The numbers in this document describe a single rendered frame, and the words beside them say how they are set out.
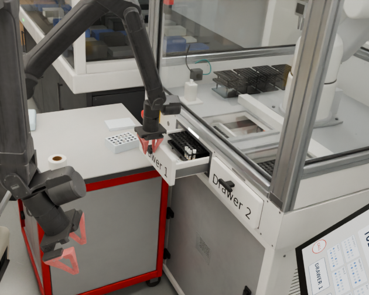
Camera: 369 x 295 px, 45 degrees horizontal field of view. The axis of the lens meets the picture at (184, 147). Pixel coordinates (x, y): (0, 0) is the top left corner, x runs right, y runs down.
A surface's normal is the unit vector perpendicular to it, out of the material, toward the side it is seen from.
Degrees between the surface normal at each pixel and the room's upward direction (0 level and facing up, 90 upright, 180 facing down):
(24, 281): 0
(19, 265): 0
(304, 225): 90
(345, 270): 50
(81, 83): 90
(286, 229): 90
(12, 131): 87
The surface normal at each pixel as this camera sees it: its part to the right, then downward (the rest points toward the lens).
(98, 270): 0.46, 0.47
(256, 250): -0.89, 0.16
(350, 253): -0.70, -0.66
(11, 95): 0.07, 0.49
